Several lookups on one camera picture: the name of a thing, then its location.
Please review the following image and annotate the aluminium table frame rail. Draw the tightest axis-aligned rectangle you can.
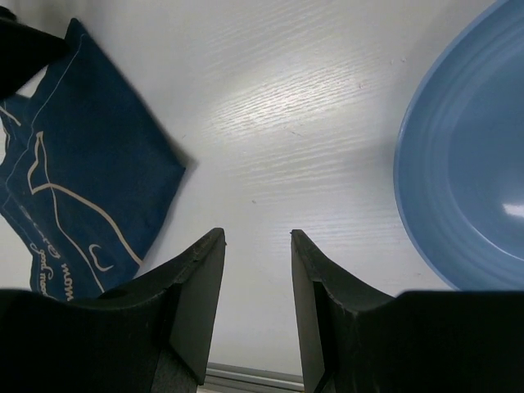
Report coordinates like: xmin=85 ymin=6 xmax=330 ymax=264
xmin=199 ymin=363 xmax=305 ymax=392

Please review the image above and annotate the light blue plastic plate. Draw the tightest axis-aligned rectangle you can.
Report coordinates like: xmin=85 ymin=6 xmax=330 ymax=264
xmin=394 ymin=1 xmax=523 ymax=291

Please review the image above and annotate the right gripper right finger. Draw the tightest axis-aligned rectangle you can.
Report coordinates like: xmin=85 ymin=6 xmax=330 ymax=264
xmin=291 ymin=229 xmax=523 ymax=392

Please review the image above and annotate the navy whale placemat cloth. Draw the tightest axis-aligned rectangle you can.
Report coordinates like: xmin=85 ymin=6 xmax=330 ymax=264
xmin=1 ymin=19 xmax=184 ymax=301

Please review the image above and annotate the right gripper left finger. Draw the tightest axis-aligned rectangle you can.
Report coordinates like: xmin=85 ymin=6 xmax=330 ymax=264
xmin=1 ymin=228 xmax=226 ymax=392

